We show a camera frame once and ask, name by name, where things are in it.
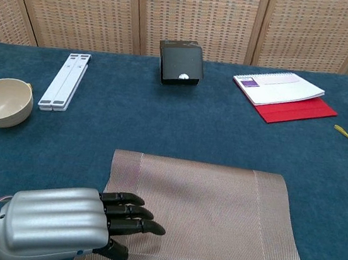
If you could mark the blue table cover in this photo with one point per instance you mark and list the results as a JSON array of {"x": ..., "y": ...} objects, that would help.
[{"x": 193, "y": 126}]

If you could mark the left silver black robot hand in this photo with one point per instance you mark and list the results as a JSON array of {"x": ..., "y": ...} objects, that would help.
[{"x": 55, "y": 217}]

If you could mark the white folded laptop stand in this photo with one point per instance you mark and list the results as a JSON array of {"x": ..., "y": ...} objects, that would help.
[{"x": 62, "y": 84}]

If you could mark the white spiral desk calendar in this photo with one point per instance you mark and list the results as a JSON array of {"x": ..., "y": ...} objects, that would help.
[{"x": 277, "y": 88}]

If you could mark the woven wooden folding screen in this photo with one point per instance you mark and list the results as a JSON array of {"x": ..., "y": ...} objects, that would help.
[{"x": 188, "y": 11}]

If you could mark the beige woven placemat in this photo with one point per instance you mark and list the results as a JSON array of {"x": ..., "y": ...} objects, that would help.
[{"x": 208, "y": 210}]

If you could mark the black cardboard box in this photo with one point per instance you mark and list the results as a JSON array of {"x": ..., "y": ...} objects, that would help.
[{"x": 180, "y": 61}]

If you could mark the red folder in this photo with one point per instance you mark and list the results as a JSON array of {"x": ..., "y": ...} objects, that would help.
[{"x": 296, "y": 113}]

